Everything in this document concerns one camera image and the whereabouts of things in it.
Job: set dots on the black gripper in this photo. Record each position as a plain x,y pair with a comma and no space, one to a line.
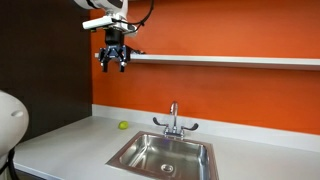
114,50

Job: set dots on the white rounded robot base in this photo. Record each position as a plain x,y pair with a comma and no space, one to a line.
11,126

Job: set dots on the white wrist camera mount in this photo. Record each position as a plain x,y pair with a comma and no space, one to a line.
98,22

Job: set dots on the long white wall shelf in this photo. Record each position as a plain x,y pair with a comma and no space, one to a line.
233,60

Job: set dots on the stainless steel sink basin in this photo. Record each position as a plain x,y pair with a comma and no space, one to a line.
150,156

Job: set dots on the green lime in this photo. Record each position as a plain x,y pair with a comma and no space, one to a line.
123,125

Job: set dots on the round sink drain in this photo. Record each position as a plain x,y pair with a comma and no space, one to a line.
167,167

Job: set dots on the dark wood cabinet panel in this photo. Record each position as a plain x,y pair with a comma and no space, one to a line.
43,66

